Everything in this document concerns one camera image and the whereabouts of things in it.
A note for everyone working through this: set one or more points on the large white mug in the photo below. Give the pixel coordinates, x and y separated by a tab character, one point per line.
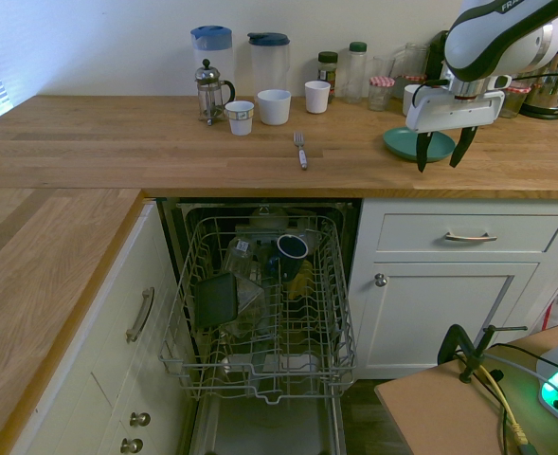
274	108

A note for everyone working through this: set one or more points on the spice jar black lid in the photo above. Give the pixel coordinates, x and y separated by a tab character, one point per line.
328	71

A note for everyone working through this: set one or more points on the clear glass tumbler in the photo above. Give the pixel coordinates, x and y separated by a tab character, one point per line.
238	256

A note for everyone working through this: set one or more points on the small white cup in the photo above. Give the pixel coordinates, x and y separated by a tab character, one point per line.
317	98

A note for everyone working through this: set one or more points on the dishwasher body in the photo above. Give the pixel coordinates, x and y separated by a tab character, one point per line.
174	246

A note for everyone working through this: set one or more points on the black container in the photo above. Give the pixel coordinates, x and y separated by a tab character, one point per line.
435	57

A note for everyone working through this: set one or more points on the patterned paper cup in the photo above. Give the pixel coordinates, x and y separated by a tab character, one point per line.
239	118

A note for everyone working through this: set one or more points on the clear pitcher light blue lid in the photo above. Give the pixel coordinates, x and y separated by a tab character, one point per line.
212	52

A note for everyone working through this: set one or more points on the black C clamp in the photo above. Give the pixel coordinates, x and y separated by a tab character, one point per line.
451	339

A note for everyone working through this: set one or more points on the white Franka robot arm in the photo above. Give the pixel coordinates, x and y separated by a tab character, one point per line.
477	42

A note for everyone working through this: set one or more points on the glass french press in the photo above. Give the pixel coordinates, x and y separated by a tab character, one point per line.
208	92

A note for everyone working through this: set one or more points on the clear bottle green cap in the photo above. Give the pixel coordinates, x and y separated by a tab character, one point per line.
355	76

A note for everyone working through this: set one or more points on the dishwasher door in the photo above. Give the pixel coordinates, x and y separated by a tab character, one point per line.
259	426

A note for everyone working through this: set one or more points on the white cabinet door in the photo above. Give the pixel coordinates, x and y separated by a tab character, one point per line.
439	322

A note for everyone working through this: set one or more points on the white bowl inside dishwasher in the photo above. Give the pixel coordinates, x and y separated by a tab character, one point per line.
269	219

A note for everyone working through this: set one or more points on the clear drinking glass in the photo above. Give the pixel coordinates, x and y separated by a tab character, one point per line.
383	66

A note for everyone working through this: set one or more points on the silver cabinet knob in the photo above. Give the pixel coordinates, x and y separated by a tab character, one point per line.
131	445
140	419
381	279

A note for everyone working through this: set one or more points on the brown robot table board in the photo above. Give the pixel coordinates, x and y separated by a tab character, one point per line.
439	417

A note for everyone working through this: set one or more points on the yellow dish item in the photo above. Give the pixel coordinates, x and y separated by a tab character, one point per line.
302	284

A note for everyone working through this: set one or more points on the clear pitcher dark blue lid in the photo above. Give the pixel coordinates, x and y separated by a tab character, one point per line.
269	66

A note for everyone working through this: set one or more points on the white drawer front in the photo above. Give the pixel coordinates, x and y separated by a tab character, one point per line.
117	341
411	232

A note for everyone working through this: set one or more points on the navy blue mug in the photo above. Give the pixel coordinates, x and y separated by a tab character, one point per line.
290	253

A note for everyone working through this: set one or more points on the stainless steel electric kettle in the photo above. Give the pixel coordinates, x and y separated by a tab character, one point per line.
555	90

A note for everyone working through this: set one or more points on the glass jar red checkered lid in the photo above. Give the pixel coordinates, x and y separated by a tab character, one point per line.
515	100
381	95

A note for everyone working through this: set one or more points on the teal plate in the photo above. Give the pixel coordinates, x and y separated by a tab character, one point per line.
401	142

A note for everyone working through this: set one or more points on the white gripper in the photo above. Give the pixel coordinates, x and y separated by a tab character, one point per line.
454	110

